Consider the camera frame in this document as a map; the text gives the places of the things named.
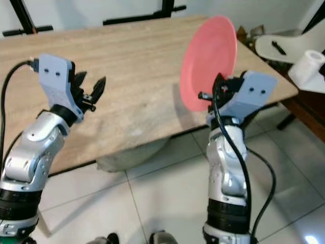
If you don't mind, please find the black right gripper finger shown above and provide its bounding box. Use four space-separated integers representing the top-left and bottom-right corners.
212 73 228 97

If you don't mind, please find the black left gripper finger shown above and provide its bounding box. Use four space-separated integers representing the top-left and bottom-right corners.
90 76 107 104
74 71 88 95

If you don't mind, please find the grey robot foot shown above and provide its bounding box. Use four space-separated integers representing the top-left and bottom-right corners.
150 231 186 244
84 233 119 244

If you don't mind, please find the black plastic fork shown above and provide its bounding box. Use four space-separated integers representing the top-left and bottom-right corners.
271 41 288 55

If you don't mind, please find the white paper towel roll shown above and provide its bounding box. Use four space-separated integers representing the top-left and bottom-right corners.
288 50 325 94

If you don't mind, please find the white plastic chair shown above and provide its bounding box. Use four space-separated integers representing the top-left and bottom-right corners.
255 33 325 65

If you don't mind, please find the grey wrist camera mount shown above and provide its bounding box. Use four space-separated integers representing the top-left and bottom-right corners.
225 70 279 121
38 53 85 123

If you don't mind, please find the grey robot left foot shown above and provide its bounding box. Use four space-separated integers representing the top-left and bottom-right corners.
84 233 119 244

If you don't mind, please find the pink plate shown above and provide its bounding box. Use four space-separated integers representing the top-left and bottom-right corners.
180 15 238 113

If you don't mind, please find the grey robot right foot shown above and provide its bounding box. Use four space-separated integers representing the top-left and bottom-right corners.
150 231 186 244

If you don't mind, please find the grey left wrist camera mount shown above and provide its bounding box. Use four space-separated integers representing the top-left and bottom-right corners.
38 53 85 123

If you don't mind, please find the black metal stand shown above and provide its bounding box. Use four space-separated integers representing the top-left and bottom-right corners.
3 0 54 37
103 0 187 26

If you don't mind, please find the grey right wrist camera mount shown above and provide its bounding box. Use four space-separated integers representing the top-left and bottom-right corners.
225 70 279 121

